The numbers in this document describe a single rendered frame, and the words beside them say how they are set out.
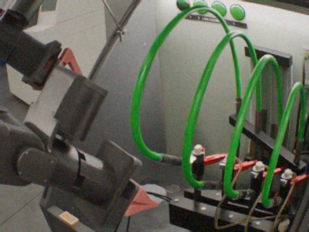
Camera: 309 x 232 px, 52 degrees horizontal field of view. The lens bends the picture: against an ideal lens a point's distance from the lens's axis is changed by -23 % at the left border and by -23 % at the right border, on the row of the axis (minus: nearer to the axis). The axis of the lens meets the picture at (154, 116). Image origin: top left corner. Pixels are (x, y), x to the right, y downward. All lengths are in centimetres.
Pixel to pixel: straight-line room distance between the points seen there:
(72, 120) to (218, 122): 80
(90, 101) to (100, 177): 9
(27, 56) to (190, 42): 66
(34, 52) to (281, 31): 64
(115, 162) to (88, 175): 5
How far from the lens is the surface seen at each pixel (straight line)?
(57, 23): 355
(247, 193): 73
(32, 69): 52
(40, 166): 34
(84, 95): 37
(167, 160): 73
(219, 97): 110
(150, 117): 119
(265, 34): 96
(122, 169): 43
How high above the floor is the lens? 155
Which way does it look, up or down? 26 degrees down
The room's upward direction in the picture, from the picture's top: 5 degrees counter-clockwise
